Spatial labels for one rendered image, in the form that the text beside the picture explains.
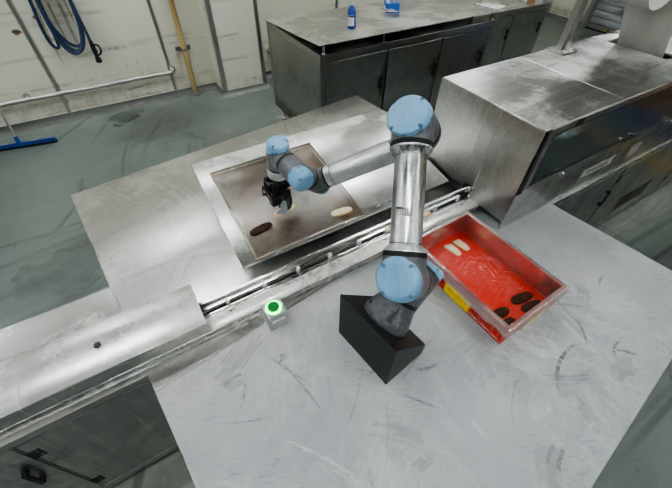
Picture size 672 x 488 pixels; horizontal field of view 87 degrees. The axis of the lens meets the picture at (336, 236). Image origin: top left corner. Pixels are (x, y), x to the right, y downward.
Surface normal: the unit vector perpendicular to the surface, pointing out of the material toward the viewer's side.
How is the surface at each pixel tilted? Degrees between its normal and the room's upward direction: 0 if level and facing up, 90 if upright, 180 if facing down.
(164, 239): 0
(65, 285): 0
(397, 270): 53
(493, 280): 0
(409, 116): 39
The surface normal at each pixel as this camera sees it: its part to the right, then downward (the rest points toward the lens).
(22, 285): 0.02, -0.69
